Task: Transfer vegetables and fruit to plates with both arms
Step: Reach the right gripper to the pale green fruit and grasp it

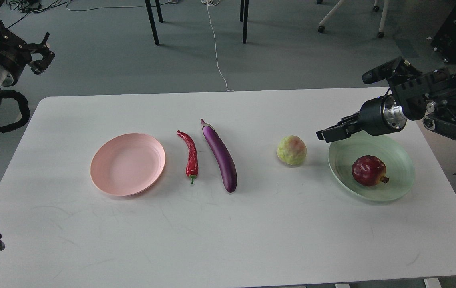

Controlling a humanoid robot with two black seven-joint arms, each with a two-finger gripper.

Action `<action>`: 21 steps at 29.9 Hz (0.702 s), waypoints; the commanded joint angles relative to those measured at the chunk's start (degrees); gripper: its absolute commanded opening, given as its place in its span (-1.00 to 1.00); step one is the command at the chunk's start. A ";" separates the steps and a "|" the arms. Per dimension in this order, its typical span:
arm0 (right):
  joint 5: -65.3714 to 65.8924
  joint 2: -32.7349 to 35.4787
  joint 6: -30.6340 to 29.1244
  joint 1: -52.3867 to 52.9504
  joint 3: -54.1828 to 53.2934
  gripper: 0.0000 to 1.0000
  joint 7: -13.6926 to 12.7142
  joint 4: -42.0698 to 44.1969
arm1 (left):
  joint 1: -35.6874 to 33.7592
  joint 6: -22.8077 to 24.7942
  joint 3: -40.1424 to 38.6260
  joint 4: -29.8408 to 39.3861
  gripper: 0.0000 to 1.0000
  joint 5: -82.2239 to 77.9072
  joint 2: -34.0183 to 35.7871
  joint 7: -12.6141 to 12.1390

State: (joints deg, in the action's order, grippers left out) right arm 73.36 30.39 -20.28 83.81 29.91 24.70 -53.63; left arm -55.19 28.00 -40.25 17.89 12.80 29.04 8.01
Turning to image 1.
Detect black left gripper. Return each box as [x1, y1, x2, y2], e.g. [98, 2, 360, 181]
[0, 2, 56, 87]

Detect pink plate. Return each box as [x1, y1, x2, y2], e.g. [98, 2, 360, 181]
[90, 133, 166, 196]

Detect green yellow apple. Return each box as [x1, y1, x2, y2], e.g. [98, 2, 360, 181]
[277, 135, 307, 166]

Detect black table leg right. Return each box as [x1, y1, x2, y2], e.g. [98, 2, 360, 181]
[239, 0, 249, 44]

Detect green plate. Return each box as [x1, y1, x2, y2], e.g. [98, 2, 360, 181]
[328, 132, 416, 202]

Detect red chili pepper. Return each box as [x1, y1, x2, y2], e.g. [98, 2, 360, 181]
[176, 130, 199, 184]

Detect black table leg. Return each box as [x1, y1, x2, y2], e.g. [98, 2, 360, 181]
[144, 0, 163, 46]
[239, 0, 249, 44]

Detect black floor cables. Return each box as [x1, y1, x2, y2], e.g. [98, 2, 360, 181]
[6, 0, 70, 28]

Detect white floor cable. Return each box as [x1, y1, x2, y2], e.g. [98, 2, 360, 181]
[66, 0, 235, 92]

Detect black table leg left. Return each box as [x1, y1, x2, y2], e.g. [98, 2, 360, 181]
[144, 0, 163, 46]

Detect purple eggplant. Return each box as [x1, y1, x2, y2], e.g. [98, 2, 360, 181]
[200, 119, 238, 193]

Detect white chair base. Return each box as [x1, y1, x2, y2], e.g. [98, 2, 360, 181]
[316, 0, 392, 39]

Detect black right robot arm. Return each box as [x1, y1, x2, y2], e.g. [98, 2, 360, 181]
[316, 57, 456, 143]

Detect red pomegranate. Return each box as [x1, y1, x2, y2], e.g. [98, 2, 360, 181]
[352, 155, 389, 187]

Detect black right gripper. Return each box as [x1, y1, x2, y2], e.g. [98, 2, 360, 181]
[316, 96, 407, 143]

